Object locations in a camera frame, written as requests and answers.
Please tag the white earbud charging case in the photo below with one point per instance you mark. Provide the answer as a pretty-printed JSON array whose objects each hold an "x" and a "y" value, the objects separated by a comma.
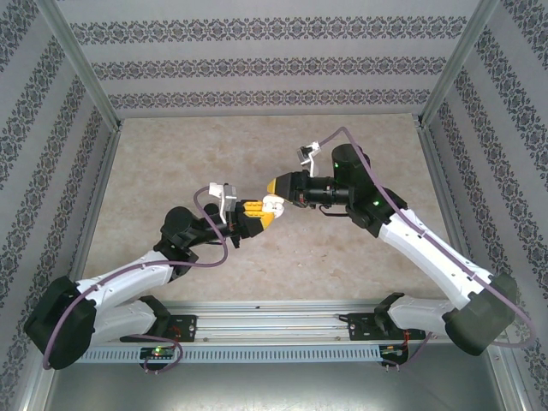
[{"x": 274, "y": 205}]

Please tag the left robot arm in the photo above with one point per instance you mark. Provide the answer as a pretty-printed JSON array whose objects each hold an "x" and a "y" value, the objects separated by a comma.
[{"x": 120, "y": 278}]

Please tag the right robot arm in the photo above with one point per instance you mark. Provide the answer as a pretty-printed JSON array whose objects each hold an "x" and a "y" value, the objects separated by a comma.
[{"x": 428, "y": 252}]

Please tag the small circuit board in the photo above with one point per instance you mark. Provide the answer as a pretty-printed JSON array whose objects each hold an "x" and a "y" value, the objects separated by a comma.
[
  {"x": 394, "y": 351},
  {"x": 157, "y": 353}
]

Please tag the grey metal tray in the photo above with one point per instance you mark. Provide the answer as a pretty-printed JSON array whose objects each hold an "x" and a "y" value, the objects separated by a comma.
[{"x": 274, "y": 385}]

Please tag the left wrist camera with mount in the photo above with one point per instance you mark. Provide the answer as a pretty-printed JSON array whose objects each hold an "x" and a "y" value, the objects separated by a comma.
[{"x": 227, "y": 192}]

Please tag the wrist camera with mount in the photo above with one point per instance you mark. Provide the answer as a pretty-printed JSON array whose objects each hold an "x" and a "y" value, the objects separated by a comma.
[
  {"x": 305, "y": 153},
  {"x": 227, "y": 192}
]

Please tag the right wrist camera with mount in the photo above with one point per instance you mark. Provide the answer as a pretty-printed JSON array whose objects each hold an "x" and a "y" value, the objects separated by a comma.
[{"x": 305, "y": 153}]

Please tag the aluminium side rail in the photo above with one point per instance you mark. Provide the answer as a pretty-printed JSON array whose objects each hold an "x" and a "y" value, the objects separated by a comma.
[
  {"x": 96, "y": 205},
  {"x": 443, "y": 192}
]

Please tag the aluminium mounting rail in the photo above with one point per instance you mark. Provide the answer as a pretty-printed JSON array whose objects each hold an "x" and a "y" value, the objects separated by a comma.
[{"x": 274, "y": 321}]

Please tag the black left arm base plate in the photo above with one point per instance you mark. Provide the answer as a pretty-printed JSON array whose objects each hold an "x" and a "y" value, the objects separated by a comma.
[{"x": 186, "y": 327}]

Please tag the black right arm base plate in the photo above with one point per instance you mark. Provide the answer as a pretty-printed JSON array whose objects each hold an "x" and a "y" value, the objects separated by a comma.
[{"x": 361, "y": 327}]

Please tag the aluminium frame post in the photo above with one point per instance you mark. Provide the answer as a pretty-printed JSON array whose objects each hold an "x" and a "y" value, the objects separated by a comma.
[
  {"x": 85, "y": 68},
  {"x": 454, "y": 68}
]

